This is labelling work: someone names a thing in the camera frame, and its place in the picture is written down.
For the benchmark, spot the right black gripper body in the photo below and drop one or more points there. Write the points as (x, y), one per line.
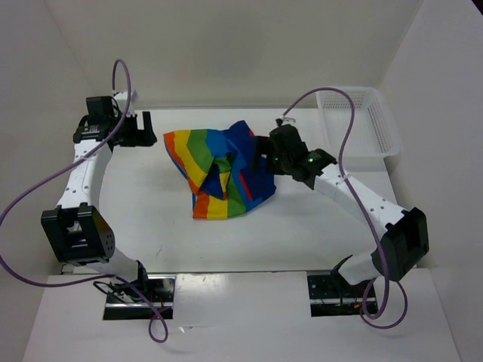
(280, 161)

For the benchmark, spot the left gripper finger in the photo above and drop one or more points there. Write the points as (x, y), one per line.
(130, 123)
(148, 132)

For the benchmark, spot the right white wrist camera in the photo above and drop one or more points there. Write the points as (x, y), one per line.
(285, 120)

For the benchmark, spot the rainbow striped shorts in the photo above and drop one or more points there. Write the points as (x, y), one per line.
(217, 165)

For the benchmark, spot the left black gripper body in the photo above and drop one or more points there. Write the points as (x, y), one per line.
(131, 139)

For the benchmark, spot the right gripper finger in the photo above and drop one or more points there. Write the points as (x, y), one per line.
(262, 145)
(266, 163)

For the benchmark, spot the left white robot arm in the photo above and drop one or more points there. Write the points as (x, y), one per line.
(75, 228)

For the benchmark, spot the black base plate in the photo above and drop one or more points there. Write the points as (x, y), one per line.
(123, 304)
(330, 297)

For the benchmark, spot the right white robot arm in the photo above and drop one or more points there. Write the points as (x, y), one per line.
(401, 235)

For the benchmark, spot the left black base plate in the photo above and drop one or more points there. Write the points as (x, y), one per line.
(123, 304)

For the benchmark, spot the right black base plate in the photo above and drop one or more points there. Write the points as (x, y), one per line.
(330, 297)

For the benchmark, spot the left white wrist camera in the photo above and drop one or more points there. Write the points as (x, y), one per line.
(123, 104)

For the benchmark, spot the white perforated plastic basket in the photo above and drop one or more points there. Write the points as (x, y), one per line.
(373, 134)

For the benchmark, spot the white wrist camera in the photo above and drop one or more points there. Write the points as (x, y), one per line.
(123, 104)
(285, 120)

